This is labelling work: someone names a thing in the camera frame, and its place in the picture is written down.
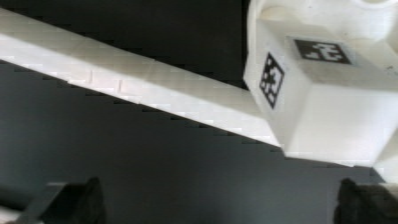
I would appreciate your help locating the white front fence wall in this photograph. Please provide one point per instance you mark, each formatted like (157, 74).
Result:
(129, 76)

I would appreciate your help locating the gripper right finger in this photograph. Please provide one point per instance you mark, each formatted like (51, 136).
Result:
(367, 203)

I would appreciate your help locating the white stool leg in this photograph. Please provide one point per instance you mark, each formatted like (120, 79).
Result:
(326, 95)

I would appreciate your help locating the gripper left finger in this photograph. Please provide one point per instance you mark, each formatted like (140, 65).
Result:
(70, 204)

